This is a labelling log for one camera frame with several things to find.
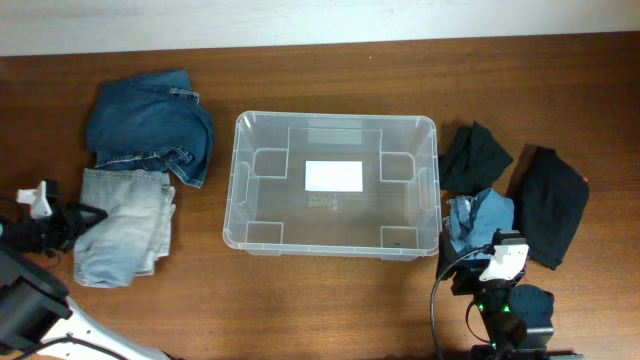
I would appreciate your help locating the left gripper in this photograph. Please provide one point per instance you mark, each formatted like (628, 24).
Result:
(62, 226)

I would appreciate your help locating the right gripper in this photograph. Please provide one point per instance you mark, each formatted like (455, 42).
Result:
(447, 254)

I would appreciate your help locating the light blue jeans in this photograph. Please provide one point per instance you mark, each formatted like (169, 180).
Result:
(135, 233)

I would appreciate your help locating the dark blue jeans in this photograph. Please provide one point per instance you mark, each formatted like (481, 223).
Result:
(152, 122)

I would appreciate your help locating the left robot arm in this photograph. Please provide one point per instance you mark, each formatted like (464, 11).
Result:
(38, 316)

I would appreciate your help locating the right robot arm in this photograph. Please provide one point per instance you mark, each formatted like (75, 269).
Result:
(517, 318)

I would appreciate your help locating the crumpled light blue cloth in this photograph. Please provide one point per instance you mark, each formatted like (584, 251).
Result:
(473, 220)

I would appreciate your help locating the black folded cloth left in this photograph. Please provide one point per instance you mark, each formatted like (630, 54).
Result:
(473, 162)

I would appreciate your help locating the black folded cloth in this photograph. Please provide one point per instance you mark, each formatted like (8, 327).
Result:
(473, 162)
(549, 200)

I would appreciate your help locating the black folded cloth right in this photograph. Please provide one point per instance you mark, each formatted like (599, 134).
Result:
(549, 200)

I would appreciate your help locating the white label in bin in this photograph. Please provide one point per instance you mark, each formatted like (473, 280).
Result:
(334, 176)

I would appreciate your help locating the clear plastic storage bin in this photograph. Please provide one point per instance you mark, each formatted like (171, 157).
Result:
(397, 216)

